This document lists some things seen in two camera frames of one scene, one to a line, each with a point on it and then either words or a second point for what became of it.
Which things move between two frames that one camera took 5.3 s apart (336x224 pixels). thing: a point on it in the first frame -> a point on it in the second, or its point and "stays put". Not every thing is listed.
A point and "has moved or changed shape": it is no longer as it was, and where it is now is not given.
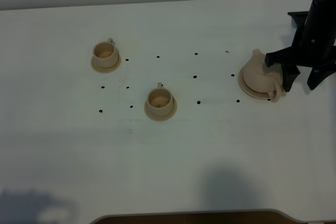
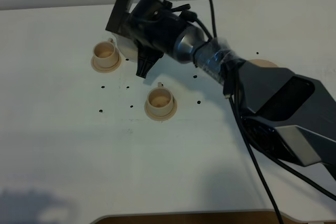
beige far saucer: x=102 y=70 stays put
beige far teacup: x=105 y=54 stays put
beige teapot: x=261 y=77 has moved or changed shape
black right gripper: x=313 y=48 -> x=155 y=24
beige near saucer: x=163 y=118 stays put
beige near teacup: x=159 y=100 stays put
